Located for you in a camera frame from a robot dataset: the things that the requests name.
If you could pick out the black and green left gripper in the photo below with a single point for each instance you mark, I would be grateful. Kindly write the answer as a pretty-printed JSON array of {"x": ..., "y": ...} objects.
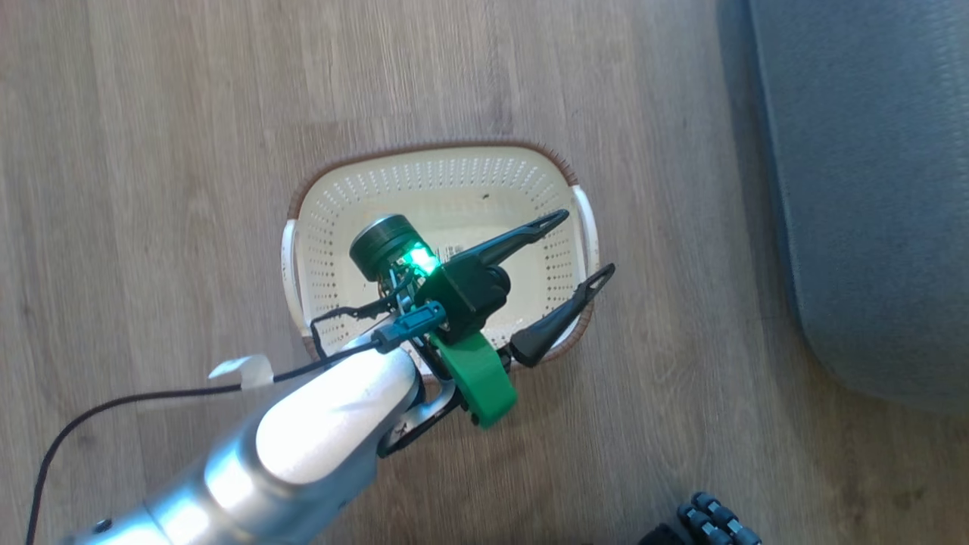
[{"x": 465, "y": 295}]

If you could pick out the white tape tab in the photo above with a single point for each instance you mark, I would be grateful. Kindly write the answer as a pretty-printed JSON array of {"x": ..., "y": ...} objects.
[{"x": 246, "y": 371}]

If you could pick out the grey fabric seat cushion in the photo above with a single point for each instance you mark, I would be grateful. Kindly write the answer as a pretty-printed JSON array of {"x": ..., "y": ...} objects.
[{"x": 870, "y": 189}]

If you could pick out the cream perforated plastic laundry basket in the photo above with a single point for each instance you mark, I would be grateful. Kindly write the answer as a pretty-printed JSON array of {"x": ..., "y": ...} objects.
[{"x": 454, "y": 182}]

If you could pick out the white and grey left robot arm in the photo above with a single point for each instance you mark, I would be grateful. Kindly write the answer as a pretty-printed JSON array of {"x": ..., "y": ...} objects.
[{"x": 325, "y": 431}]

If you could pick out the black ribbed robot part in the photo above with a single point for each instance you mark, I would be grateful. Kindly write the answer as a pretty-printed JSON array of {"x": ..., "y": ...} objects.
[{"x": 715, "y": 522}]

